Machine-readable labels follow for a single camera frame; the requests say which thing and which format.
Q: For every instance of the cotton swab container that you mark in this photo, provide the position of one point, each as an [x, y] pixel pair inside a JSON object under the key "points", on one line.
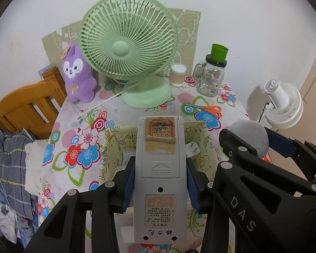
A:
{"points": [[177, 76]]}

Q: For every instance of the grey remote control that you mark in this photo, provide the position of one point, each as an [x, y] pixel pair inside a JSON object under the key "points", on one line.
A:
{"points": [[160, 168]]}

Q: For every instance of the floral tablecloth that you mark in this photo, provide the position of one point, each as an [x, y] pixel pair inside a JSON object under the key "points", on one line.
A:
{"points": [[76, 137]]}

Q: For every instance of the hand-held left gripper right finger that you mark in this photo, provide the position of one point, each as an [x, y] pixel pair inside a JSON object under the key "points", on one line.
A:
{"points": [[193, 189]]}

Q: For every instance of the white charger brick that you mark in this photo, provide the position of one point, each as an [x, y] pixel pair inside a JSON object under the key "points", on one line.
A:
{"points": [[192, 150]]}

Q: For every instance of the white standing fan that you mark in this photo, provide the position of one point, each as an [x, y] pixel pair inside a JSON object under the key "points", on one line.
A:
{"points": [[287, 105]]}

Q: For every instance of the glass jar mug green cap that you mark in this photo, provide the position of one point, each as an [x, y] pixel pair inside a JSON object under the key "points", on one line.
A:
{"points": [[209, 79]]}

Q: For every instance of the blue paper sheet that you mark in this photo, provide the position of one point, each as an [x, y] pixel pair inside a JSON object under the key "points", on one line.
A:
{"points": [[43, 69]]}

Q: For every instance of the grey plaid blanket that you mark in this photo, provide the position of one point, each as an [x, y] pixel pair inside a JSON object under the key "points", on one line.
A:
{"points": [[10, 168]]}

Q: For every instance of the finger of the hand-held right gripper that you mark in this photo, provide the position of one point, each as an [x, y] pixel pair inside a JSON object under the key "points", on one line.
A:
{"points": [[279, 142], [252, 179]]}

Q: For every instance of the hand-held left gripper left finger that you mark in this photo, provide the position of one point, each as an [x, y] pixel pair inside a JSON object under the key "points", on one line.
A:
{"points": [[127, 189]]}

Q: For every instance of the grey ball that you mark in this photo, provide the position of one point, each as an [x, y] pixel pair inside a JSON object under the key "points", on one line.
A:
{"points": [[248, 137]]}

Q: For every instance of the white printed cloth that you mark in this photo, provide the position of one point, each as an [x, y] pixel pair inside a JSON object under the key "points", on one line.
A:
{"points": [[5, 216]]}

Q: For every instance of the yellow patterned cardboard box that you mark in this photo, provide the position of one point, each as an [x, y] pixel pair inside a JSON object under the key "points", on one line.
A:
{"points": [[115, 142]]}

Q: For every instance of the green desk fan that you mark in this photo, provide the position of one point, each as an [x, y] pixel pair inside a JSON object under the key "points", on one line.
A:
{"points": [[121, 50]]}

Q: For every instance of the purple plush toy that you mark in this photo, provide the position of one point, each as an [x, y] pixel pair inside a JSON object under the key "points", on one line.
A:
{"points": [[77, 84]]}

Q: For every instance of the wooden bed headboard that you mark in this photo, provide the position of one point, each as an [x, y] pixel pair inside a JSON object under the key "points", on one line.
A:
{"points": [[21, 105]]}

